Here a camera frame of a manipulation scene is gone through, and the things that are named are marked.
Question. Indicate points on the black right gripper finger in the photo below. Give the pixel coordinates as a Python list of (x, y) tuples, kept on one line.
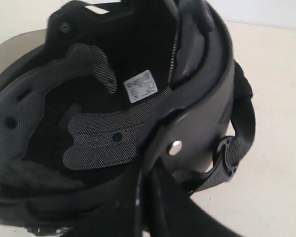
[(156, 202)]

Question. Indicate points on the black helmet with tinted visor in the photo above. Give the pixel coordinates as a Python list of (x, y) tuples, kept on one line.
[(104, 85)]

